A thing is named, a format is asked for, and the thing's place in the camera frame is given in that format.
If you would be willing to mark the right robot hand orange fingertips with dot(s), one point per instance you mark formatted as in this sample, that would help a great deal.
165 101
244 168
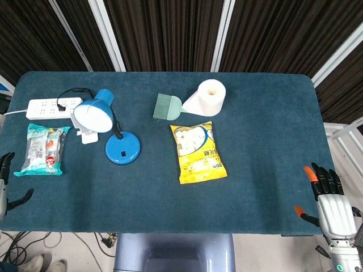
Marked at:
336 212

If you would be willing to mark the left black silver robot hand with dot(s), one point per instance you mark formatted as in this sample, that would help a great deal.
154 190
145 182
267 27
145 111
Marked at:
2 195

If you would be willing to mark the blue desk lamp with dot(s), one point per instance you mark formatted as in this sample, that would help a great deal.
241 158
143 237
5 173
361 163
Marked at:
93 114

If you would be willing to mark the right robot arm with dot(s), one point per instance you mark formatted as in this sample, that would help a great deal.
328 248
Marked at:
346 259

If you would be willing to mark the small black floor device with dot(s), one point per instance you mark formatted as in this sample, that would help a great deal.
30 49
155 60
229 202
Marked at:
322 251

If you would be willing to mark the teal snack package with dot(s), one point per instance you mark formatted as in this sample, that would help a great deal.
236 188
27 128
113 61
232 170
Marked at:
42 150

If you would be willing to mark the grey shoe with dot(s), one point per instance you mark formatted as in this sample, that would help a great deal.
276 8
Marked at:
32 263
56 266

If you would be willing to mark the white metal rack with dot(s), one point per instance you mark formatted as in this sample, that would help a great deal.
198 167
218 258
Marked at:
344 133

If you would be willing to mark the white power strip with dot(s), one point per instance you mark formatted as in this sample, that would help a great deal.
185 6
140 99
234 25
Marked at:
45 107

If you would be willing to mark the white plug adapter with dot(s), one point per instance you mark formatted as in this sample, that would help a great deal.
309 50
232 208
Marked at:
89 138

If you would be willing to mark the teal table mat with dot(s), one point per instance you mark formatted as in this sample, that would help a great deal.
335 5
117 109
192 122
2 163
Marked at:
255 141

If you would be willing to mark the blue white board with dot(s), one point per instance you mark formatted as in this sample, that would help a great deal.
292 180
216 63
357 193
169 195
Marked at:
5 86

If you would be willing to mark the yellow snack bag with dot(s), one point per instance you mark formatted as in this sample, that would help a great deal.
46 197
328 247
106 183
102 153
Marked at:
198 154

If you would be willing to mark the blue-grey robot torso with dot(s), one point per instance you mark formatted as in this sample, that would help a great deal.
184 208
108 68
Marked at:
174 252

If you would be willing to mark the white toilet paper roll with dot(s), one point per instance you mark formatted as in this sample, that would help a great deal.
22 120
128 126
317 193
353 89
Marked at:
207 100

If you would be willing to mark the green brush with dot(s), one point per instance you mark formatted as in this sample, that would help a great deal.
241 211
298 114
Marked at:
166 106

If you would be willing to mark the white partition post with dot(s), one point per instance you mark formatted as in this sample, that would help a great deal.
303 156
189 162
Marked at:
71 37
337 55
107 37
222 37

